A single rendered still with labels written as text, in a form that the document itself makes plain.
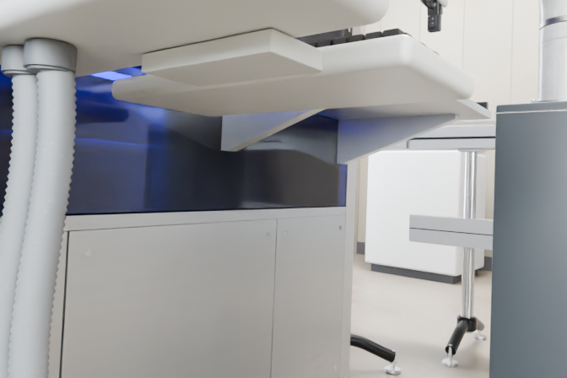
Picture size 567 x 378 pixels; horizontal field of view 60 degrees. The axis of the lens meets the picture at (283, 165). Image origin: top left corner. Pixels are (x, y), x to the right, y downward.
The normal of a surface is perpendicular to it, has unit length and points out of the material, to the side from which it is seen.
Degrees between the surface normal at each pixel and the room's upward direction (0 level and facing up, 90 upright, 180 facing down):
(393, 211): 90
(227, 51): 90
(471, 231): 90
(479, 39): 90
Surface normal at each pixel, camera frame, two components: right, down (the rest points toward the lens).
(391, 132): -0.58, -0.05
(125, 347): 0.81, 0.01
